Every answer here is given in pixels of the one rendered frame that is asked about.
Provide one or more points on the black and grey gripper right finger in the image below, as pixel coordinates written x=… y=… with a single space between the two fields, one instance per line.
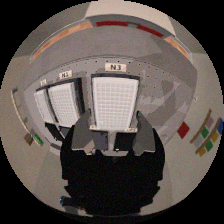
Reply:
x=148 y=144

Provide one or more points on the grey operator panel with coloured keys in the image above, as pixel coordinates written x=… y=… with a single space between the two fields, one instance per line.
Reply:
x=55 y=148

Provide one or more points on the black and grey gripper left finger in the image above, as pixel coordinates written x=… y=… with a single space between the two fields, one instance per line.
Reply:
x=78 y=142

